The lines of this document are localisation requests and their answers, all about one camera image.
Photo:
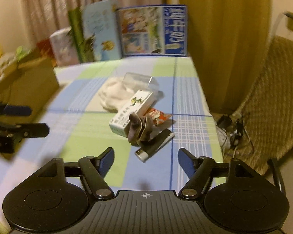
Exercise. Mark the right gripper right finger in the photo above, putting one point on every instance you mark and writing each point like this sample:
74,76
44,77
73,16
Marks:
198,170

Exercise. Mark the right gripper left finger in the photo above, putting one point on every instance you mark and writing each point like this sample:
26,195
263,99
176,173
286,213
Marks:
94,170

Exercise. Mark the small white medicine box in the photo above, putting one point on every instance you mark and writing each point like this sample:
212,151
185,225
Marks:
139,104

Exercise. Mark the black white lighter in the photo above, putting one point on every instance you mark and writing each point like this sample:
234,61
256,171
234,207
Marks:
149,149

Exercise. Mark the red snack packet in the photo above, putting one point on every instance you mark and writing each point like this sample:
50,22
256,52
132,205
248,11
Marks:
158,116

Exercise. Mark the white cloth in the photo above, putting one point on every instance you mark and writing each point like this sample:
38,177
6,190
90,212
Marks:
114,94

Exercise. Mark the clear plastic case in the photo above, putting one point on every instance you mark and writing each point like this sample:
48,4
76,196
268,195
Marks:
141,82

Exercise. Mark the checked tablecloth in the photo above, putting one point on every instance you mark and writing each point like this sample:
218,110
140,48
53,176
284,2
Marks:
91,113

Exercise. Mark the open cardboard box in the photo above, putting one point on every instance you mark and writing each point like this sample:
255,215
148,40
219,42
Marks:
32,85

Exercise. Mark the green tissue packs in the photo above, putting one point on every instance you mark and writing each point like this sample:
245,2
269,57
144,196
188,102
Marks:
21,52

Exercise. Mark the quilted brown chair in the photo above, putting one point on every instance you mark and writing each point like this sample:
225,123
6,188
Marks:
266,114

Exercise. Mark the red gift box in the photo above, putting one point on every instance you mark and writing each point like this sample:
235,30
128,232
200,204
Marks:
46,50

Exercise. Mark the white appliance box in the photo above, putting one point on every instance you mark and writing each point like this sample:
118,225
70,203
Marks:
63,48

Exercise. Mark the green blue milk carton box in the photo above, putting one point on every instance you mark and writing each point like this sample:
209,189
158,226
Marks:
94,31

